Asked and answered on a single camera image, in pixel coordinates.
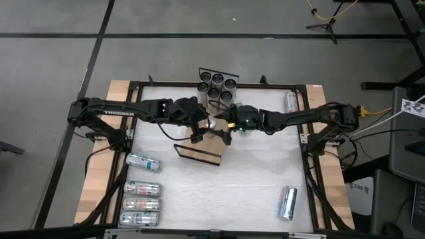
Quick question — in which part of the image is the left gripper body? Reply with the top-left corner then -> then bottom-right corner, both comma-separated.
170,96 -> 210,145

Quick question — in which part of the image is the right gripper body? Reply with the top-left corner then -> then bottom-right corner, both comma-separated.
222,104 -> 265,146

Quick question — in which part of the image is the Celsius Arctic Vibe can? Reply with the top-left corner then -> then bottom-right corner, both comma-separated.
126,152 -> 163,174

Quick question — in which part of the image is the black tripod stand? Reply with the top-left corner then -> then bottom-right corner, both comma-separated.
305,6 -> 345,45

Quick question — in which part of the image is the white labelled box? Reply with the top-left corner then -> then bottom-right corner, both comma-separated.
346,181 -> 375,215

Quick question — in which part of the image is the grey equipment case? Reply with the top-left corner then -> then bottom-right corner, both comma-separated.
388,85 -> 425,185

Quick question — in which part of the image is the white paper marker tag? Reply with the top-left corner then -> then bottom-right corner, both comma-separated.
400,98 -> 425,120

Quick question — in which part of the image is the dark grey bin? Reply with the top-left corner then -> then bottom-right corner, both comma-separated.
369,168 -> 425,239

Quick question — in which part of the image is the black stand foot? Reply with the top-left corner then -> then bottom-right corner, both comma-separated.
0,140 -> 25,156

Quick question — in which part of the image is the black metal table frame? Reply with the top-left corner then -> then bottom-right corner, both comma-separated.
74,74 -> 355,235

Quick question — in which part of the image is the silver camera mount bar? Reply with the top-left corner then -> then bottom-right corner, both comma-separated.
102,228 -> 328,239

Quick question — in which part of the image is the yellow floor cable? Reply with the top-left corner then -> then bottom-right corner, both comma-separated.
304,0 -> 360,21

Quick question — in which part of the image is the white cable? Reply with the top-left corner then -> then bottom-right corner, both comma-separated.
351,94 -> 425,137

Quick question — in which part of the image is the black metal stand frame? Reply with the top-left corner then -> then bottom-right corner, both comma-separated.
360,0 -> 425,91

